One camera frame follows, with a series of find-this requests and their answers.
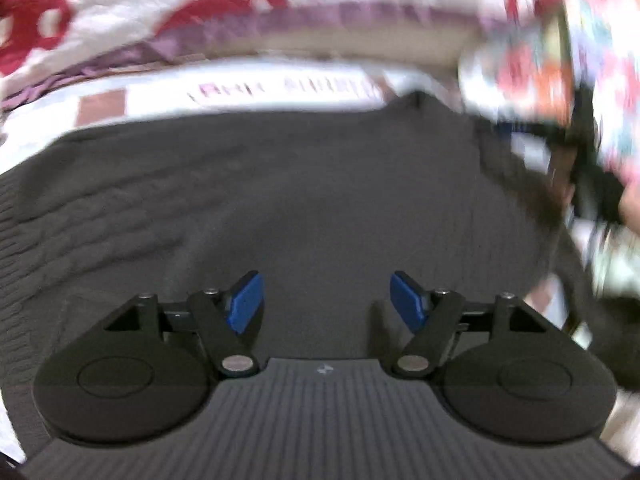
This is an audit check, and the checkered rug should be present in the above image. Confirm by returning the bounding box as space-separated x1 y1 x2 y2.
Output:
0 57 640 461

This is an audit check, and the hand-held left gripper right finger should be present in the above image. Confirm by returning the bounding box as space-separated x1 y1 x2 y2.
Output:
390 270 546 380

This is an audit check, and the white quilt with red bears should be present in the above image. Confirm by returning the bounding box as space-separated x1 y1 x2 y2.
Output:
0 0 501 112

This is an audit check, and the floral patchwork quilt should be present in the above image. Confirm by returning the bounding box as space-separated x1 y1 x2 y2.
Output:
457 0 640 187

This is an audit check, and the dark brown knit sweater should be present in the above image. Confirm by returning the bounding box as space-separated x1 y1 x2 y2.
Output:
0 90 621 397

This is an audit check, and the cream bed base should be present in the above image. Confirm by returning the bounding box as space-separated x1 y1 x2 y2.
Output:
260 27 473 63

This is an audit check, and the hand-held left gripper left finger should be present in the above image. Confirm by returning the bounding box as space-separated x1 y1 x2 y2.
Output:
102 270 264 380

